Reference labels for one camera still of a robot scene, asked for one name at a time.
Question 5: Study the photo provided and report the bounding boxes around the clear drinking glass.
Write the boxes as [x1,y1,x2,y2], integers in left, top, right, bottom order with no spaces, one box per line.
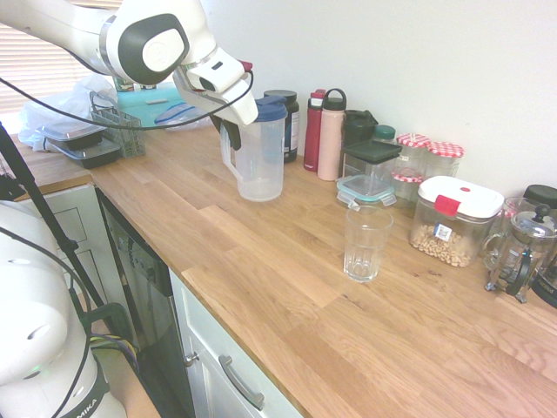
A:
[343,205,395,285]

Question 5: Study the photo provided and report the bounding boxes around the black shaker bottle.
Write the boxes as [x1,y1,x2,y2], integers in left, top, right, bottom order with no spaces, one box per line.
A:
[343,109,379,147]

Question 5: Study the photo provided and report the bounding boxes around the cereal container with white lid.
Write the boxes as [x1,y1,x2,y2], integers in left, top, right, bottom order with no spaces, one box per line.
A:
[408,175,507,269]

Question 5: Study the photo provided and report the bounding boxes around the glass container with teal lid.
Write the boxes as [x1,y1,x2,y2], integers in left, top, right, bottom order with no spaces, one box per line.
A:
[335,173,399,208]

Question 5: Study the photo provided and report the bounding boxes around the square container with black lid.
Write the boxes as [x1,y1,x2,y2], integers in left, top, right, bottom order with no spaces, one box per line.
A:
[341,138,404,189]

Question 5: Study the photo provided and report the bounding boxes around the white plastic bag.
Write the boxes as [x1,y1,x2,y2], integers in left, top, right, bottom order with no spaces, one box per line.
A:
[17,73,119,152]

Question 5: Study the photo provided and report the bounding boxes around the grey cutlery basket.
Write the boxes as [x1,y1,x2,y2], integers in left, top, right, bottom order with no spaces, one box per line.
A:
[88,91,147,159]

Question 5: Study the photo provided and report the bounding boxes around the clear glass mug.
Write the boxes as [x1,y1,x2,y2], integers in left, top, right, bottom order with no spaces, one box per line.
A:
[481,196,533,272]

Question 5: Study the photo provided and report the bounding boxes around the clear pitcher with blue lid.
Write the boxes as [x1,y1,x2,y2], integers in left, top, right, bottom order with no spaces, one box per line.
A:
[218,94,290,203]

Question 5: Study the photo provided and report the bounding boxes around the red water bottle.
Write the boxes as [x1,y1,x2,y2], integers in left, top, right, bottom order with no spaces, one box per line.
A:
[304,88,328,172]

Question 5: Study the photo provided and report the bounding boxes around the clear zip bag blue seal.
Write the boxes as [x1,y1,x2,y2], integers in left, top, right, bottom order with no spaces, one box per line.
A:
[153,103,211,132]

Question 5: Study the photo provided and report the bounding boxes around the small jar with checkered lid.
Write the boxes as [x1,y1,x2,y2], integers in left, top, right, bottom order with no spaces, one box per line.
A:
[390,169,426,206]

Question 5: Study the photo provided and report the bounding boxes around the window blinds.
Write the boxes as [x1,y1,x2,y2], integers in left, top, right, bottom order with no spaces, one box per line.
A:
[0,20,119,115]

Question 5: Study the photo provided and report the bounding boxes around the dark green clamp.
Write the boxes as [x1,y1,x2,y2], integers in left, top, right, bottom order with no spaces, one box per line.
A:
[82,301,137,350]

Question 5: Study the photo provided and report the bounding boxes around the black protein powder tub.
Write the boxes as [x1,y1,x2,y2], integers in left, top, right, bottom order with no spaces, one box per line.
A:
[262,89,301,165]

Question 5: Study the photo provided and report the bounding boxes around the pink water bottle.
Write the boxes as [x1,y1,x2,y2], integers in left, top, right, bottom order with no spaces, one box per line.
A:
[317,88,349,182]

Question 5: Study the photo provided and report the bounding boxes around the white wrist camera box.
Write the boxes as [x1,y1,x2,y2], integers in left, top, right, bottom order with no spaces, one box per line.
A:
[187,46,255,95]

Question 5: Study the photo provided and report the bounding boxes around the white kitchen cabinet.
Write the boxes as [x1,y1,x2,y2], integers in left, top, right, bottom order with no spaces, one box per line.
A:
[168,268,306,418]

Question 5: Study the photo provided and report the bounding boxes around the black food container clear lid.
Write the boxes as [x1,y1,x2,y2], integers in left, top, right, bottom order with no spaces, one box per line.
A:
[36,118,108,152]
[49,138,124,171]

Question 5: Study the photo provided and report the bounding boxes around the jar with black lid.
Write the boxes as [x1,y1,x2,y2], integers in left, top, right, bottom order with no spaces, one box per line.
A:
[521,184,557,211]

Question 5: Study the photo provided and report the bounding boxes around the multicoloured cable bundle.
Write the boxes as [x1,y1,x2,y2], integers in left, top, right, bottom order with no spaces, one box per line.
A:
[86,332,141,372]

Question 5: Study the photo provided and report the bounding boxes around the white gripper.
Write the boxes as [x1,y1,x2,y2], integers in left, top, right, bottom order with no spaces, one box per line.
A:
[171,68,261,152]

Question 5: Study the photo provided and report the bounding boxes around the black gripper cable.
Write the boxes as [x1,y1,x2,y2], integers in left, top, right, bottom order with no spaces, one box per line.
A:
[0,66,256,132]

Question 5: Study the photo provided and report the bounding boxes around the tall jar with checkered lid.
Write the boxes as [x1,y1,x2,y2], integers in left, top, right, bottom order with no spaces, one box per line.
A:
[395,132,433,176]
[426,140,466,180]

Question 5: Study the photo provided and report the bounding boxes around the clear jar with green lid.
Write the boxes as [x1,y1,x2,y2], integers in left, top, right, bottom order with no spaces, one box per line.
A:
[372,125,399,147]

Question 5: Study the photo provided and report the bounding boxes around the glass French press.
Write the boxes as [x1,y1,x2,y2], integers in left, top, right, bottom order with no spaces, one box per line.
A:
[483,203,557,304]

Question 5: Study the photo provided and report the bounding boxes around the black dishwasher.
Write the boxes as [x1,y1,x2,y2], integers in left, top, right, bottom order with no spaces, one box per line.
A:
[96,187,196,418]

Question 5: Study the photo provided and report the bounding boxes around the silver drawer handle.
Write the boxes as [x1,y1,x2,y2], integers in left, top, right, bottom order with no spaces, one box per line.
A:
[218,354,266,411]

